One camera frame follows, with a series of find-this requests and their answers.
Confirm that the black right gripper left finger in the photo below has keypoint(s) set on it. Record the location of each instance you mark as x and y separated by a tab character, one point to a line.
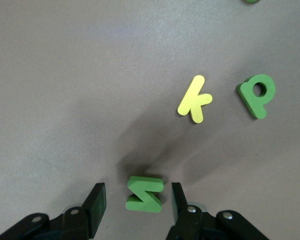
97	207

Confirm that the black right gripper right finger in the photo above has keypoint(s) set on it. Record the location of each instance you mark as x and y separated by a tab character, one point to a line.
180	212

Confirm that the green foam letter N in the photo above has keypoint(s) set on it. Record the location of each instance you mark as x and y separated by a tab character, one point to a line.
145	197

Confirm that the green foam letter P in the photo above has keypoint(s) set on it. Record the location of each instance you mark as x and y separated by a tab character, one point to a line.
250	100

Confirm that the yellow foam letter k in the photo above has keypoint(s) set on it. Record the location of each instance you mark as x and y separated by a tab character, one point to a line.
193	100

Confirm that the green foam letter u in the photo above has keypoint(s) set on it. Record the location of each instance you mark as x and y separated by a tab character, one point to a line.
251	1

